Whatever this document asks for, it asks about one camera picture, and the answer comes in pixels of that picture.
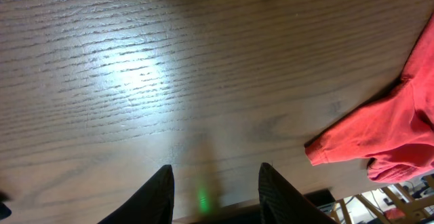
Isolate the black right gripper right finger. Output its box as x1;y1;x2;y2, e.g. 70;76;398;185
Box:
258;162;336;224

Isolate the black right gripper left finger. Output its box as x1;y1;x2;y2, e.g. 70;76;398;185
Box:
98;164;174;224

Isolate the black t-shirt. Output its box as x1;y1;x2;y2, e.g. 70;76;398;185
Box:
0;192;12;221

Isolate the red t-shirt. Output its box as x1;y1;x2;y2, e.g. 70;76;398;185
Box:
305;20;433;183

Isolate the wooden chair frame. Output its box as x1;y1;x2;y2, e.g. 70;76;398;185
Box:
328;174;433;224

